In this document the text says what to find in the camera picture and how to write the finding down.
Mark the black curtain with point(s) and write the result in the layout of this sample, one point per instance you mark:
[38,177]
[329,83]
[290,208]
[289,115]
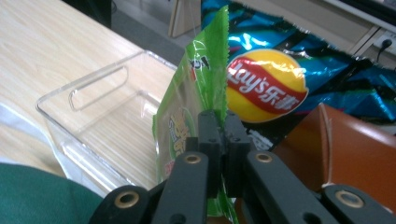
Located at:
[90,11]

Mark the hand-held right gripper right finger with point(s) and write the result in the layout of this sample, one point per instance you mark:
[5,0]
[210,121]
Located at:
[264,186]

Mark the clear acrylic box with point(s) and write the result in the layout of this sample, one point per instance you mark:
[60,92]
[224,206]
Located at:
[109,130]

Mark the green snack packet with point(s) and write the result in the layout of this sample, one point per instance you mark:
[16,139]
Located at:
[205,62]

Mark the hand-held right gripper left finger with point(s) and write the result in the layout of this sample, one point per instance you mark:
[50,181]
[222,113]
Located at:
[186,186]

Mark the brown carton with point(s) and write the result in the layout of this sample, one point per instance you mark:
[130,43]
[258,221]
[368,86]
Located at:
[351,149]

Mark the white wall socket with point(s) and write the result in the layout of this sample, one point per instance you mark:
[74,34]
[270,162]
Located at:
[378,39]

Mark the white patterned tote bag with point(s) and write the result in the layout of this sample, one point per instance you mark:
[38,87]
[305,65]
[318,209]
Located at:
[37,196]

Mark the blue chip bag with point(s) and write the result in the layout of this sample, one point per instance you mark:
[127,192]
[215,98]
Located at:
[327,74]

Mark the black plug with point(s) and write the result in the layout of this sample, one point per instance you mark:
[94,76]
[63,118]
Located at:
[386,44]

